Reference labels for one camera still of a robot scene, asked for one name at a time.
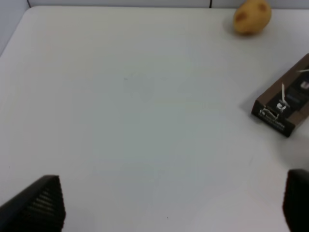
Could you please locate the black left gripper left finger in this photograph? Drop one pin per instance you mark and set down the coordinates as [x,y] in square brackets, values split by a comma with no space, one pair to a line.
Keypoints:
[38,208]

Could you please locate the brown coffee capsule box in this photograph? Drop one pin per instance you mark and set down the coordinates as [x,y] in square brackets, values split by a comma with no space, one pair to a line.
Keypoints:
[285,104]

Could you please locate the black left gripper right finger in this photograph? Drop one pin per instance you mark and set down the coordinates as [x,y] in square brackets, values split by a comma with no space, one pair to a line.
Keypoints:
[296,200]

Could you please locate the yellow potato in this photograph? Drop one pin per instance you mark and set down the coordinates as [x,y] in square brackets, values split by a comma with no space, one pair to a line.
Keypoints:
[252,17]

